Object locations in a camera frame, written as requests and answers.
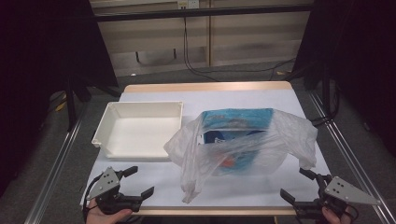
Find blue snack packet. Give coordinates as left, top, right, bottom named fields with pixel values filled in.
left=199, top=107, right=276, bottom=177

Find long black wall cable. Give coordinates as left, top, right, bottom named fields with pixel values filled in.
left=182, top=17, right=296, bottom=82

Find black tripod stand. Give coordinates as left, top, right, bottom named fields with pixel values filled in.
left=63, top=74, right=123, bottom=133

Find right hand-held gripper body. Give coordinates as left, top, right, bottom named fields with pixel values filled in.
left=293, top=175, right=381, bottom=218

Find translucent white plastic bag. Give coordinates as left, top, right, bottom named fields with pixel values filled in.
left=163, top=107, right=318, bottom=204

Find person's right hand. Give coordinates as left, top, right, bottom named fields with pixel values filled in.
left=321, top=206, right=347, bottom=224

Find white plastic bin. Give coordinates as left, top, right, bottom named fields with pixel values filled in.
left=92, top=101, right=185, bottom=161

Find black metal stand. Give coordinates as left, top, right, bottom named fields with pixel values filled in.
left=285, top=59, right=341, bottom=127

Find person's left hand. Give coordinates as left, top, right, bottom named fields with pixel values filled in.
left=85, top=199, right=134, bottom=224

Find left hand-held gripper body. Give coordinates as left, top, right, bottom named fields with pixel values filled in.
left=84, top=166, right=143, bottom=217

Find white wall socket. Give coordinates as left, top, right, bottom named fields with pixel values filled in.
left=177, top=0, right=201, bottom=10

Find black curtain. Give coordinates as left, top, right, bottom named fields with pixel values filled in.
left=0, top=0, right=120, bottom=198
left=292, top=0, right=396, bottom=158

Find metal floor rail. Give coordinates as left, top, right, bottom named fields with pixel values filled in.
left=307, top=90, right=396, bottom=224
left=23, top=102, right=90, bottom=224

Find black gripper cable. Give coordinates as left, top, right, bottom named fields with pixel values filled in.
left=81, top=173, right=106, bottom=224

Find black horizontal bar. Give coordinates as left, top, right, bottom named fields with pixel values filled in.
left=92, top=4, right=313, bottom=23

